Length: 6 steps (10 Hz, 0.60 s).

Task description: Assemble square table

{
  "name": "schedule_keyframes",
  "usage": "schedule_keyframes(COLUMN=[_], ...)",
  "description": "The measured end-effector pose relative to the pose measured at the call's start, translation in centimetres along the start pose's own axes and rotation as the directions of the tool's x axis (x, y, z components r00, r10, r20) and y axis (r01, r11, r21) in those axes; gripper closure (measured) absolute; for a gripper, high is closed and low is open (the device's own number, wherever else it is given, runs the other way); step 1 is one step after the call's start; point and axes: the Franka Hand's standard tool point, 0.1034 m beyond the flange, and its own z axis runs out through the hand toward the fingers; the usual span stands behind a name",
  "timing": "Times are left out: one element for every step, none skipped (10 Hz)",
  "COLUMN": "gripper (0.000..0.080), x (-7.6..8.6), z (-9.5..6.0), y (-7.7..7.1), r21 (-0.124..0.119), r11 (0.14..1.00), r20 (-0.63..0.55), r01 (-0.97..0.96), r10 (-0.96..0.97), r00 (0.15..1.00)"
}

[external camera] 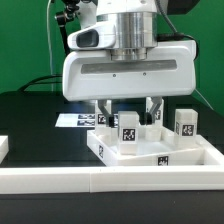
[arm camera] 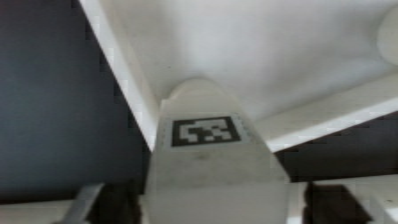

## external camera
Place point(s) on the white U-shaped fence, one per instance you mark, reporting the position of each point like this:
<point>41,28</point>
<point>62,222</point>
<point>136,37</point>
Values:
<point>209,176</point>

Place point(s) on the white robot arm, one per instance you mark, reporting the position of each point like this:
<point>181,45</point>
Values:
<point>118,54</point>

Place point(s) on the white marker sheet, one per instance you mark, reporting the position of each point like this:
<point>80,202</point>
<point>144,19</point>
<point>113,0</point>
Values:
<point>75,120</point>

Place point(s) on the white square table top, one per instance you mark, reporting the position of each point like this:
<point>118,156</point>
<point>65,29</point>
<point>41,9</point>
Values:
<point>155,153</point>

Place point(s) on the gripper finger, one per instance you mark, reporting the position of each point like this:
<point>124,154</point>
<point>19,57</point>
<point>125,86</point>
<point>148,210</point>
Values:
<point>109,117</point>
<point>154,111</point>

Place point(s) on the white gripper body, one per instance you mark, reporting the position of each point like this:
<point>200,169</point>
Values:
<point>90,73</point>

